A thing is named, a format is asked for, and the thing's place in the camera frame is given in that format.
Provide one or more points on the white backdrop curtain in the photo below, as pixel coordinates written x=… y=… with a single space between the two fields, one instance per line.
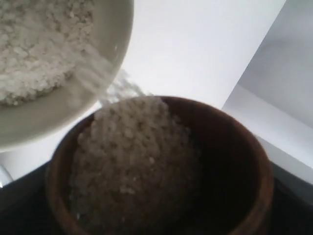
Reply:
x=274 y=96

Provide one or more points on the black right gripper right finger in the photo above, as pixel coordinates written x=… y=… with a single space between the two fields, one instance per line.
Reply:
x=292 y=208

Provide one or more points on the brown wooden cup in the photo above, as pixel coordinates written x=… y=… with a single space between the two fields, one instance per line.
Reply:
x=236 y=186

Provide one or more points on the small white ceramic bowl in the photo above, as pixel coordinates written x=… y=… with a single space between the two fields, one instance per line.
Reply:
x=49 y=114

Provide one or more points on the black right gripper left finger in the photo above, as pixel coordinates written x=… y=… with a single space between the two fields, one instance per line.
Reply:
x=23 y=206

